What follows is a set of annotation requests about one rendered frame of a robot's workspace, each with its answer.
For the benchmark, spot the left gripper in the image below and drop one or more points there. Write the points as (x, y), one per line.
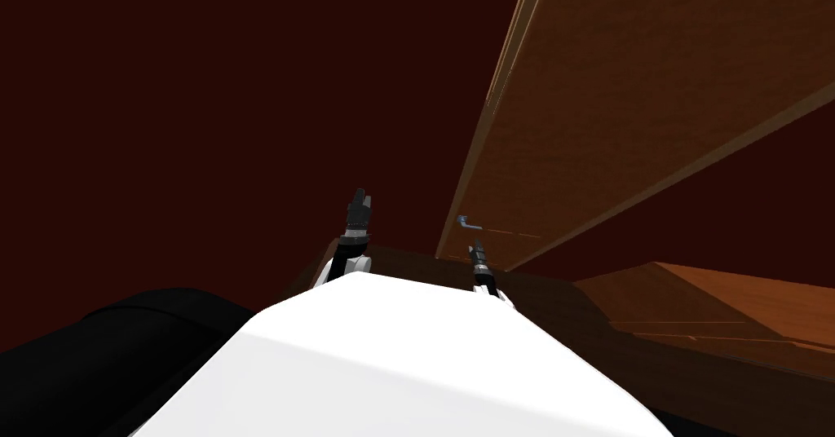
(357, 219)

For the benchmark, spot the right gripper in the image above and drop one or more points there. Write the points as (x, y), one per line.
(479, 257)

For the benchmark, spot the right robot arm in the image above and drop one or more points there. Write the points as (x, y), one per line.
(486, 285)

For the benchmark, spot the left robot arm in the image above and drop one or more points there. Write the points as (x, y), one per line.
(98, 365)

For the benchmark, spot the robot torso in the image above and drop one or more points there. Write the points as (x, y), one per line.
(404, 365)

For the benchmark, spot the brown wooden door leaf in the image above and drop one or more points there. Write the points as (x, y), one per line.
(620, 98)

